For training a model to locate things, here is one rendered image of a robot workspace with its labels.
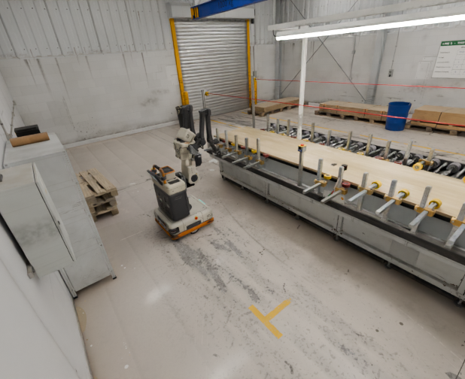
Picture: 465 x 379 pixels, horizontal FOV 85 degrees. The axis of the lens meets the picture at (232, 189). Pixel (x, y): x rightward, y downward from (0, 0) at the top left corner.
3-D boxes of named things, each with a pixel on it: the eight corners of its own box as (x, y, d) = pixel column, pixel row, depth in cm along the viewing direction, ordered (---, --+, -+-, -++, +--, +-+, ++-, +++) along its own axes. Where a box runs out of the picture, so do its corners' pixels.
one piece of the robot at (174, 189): (175, 230, 338) (163, 173, 299) (159, 213, 377) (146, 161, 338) (197, 220, 355) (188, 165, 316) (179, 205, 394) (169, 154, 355)
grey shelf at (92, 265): (74, 299, 270) (1, 165, 197) (62, 255, 335) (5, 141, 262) (117, 277, 293) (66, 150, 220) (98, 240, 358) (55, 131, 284)
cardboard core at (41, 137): (9, 139, 234) (47, 132, 249) (9, 137, 240) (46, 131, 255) (13, 147, 238) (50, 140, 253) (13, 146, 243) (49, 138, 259)
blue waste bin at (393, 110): (400, 133, 685) (408, 105, 650) (378, 129, 726) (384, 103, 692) (410, 128, 715) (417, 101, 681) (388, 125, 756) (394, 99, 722)
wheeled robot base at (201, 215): (173, 242, 337) (170, 227, 325) (154, 222, 383) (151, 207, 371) (215, 222, 372) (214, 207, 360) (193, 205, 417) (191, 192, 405)
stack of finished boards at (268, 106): (304, 101, 1090) (304, 98, 1082) (264, 112, 961) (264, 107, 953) (290, 100, 1143) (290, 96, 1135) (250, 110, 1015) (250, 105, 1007)
